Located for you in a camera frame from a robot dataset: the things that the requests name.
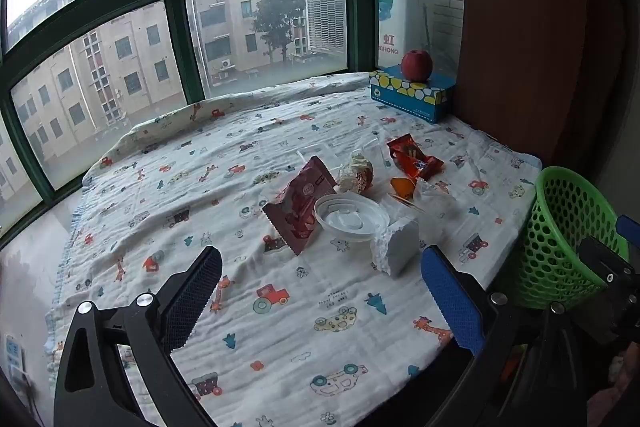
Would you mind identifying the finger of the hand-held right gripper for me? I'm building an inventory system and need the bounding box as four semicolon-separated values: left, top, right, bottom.
616;214;640;253
570;236;640;347

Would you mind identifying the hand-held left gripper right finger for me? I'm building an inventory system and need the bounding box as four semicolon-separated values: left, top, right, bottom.
421;245;608;427

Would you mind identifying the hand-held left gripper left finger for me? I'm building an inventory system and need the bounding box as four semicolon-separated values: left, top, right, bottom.
52;246;223;427

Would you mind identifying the green perforated plastic basket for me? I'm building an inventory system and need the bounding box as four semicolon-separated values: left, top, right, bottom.
505;166;630;310

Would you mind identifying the clear plastic film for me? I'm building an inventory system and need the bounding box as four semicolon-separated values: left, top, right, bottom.
415;179;456;212
360;127;396;168

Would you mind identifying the small orange packet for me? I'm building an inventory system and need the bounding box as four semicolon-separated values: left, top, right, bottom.
390;177;418;200

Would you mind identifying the pink snack wrapper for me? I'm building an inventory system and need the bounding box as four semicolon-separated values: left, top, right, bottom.
262;155;337;256

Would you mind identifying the clear plastic cup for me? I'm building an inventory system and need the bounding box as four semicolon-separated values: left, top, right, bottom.
314;193;391;242

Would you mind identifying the red snack wrapper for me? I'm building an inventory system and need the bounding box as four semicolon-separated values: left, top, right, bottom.
386;133;445;182

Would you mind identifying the printed cartoon blanket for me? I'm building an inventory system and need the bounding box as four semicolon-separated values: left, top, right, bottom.
45;72;543;427

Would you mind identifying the blue spotted tissue box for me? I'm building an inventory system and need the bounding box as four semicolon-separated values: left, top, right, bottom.
369;64;457;124

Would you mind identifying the brown wooden panel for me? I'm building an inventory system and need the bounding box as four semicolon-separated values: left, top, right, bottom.
452;0;640;188

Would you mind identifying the beige apartment building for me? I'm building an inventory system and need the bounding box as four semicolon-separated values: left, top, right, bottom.
0;0;351;208

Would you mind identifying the red apple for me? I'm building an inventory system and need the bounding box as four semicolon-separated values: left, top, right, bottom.
401;49;434;82

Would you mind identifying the white printed sign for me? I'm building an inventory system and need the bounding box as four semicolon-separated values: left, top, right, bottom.
376;0;416;70

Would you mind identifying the green tree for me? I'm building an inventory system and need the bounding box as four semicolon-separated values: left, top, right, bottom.
252;0;307;62

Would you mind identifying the white wall socket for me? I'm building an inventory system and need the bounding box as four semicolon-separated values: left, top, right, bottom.
4;334;26;375

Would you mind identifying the green window frame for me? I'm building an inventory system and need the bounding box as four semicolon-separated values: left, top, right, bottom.
0;0;466;253

